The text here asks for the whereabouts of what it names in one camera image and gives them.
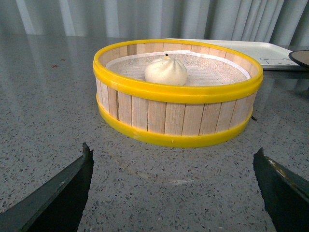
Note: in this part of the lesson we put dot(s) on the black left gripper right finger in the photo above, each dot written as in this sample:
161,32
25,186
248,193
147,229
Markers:
285,194

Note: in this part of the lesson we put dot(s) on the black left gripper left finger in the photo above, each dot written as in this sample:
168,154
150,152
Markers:
56,206

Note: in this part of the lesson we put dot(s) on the brown plate with black rim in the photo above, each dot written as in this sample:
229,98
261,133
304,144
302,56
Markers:
301,58

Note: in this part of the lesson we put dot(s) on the white steamed bun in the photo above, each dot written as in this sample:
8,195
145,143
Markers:
166,70

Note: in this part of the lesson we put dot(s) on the white bear tray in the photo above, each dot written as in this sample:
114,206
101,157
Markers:
270,56

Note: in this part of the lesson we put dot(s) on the white steamer liner cloth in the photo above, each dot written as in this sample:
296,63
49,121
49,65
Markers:
203,70

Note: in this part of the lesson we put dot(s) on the yellow rimmed bamboo steamer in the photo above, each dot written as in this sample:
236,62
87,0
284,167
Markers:
171,115

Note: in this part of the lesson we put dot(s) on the grey curtain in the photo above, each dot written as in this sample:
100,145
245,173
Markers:
281,22

